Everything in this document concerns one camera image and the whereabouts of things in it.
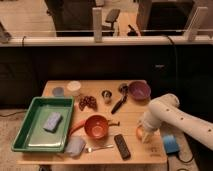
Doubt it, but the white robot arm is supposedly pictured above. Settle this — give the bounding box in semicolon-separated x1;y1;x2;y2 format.
141;93;213;150

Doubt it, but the yellow red apple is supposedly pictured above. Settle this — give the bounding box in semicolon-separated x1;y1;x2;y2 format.
136;126;143;140

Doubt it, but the green plastic tray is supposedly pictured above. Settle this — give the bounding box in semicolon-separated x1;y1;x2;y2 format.
11;97;74;153

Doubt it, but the blue box on floor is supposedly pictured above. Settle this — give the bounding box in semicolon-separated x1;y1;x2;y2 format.
163;135;180;154

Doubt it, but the small blue grey cup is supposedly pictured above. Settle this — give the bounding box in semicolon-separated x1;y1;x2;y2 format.
52;87;64;97

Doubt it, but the purple bowl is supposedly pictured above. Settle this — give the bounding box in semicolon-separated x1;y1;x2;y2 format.
129;81;151;100

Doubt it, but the orange red bowl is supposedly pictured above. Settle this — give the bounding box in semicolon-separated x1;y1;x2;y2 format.
84;115;109;139

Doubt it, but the black handled ice cream scoop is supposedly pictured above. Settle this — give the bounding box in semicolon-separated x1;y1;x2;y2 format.
111;83;128;114

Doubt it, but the black office chair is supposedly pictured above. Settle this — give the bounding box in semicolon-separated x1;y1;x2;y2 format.
102;9;120;36

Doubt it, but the white horizontal rail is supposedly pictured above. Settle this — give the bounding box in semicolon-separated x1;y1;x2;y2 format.
0;35;213;47

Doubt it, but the silver fork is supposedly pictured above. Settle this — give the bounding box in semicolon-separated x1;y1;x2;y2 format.
84;144;114;153

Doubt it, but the blue sponge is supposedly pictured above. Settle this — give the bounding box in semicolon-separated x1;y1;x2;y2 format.
43;112;62;133

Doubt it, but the black remote control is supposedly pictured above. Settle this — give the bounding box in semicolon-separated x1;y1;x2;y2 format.
114;134;131;160

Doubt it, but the grey folded cloth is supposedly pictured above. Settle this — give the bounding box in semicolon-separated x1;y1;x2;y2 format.
65;136;86;157

